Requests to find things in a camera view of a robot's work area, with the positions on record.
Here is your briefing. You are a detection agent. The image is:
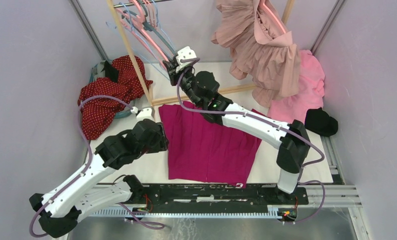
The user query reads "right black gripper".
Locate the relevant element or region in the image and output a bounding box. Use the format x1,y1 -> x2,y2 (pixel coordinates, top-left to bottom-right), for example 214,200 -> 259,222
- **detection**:
163,58 -> 202,108

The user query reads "magenta garment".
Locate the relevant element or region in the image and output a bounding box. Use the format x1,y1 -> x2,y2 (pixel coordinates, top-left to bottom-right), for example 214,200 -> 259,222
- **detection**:
158,104 -> 262,188

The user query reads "dusty pink skirt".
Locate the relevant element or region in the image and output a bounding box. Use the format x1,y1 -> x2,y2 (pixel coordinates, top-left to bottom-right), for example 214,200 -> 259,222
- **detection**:
211,0 -> 301,108

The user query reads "pink plastic hanger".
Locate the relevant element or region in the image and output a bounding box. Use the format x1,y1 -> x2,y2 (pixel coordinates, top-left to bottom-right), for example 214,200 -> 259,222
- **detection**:
259,0 -> 288,34

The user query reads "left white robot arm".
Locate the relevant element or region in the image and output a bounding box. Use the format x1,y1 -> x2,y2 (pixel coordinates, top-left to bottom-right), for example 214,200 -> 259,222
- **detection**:
29,119 -> 169,238

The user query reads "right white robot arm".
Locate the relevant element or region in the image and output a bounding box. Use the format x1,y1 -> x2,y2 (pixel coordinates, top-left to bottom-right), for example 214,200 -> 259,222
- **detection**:
162,57 -> 312,204

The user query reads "grey teal hanger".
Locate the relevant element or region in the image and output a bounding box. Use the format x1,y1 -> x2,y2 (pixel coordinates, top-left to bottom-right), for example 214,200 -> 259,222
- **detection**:
122,0 -> 178,57

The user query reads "light blue hanger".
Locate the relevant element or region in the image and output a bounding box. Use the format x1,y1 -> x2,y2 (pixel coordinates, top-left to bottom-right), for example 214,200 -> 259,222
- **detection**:
105,0 -> 178,80

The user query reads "red polka dot garment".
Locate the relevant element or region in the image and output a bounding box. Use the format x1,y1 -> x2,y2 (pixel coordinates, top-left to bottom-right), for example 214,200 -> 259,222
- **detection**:
77,54 -> 154,141

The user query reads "pink towel garment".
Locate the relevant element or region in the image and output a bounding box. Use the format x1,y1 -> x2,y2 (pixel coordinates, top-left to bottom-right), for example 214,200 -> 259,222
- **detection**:
267,50 -> 326,123

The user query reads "wooden clothes rack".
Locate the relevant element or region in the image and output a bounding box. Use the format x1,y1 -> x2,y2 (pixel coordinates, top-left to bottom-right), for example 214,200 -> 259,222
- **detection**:
105,0 -> 296,117

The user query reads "black cloth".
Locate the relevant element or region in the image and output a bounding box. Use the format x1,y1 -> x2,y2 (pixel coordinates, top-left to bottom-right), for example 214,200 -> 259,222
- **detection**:
304,108 -> 339,137

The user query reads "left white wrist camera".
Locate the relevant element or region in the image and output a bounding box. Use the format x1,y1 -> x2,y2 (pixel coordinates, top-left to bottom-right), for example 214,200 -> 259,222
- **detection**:
130,106 -> 155,122

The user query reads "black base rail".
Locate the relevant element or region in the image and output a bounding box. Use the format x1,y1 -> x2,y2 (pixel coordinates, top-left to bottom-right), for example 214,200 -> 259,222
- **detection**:
124,183 -> 309,214

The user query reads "white slotted cable duct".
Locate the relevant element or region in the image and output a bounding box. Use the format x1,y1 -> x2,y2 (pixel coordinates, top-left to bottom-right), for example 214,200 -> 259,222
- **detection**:
91,206 -> 282,220

